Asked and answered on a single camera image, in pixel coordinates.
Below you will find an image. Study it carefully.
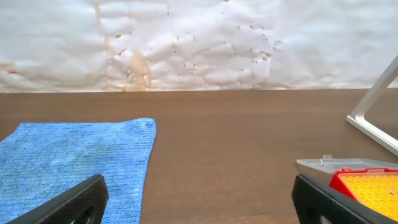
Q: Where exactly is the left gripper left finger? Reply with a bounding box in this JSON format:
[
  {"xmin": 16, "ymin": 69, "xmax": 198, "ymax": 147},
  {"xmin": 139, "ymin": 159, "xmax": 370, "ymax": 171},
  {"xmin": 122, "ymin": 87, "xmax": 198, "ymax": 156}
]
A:
[{"xmin": 6, "ymin": 174, "xmax": 109, "ymax": 224}]

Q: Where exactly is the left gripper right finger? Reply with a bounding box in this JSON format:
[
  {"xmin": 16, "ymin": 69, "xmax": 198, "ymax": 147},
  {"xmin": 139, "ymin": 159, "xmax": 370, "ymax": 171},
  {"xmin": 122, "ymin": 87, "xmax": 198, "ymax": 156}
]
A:
[{"xmin": 291, "ymin": 173, "xmax": 398, "ymax": 224}]

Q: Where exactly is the blue cloth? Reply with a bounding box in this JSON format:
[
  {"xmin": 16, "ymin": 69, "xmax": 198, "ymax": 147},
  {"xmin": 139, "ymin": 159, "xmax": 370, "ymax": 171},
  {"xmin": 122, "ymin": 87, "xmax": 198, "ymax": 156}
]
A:
[{"xmin": 0, "ymin": 117, "xmax": 157, "ymax": 224}]

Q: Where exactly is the red and yellow tip box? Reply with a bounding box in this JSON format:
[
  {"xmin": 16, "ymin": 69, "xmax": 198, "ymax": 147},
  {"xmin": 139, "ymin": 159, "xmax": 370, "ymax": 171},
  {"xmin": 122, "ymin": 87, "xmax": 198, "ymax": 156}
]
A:
[{"xmin": 296, "ymin": 154, "xmax": 398, "ymax": 222}]

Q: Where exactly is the white and blue stand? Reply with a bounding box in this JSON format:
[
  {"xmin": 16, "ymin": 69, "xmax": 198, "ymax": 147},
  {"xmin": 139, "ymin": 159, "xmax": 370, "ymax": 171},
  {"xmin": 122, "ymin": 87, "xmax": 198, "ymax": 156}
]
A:
[{"xmin": 345, "ymin": 55, "xmax": 398, "ymax": 157}]

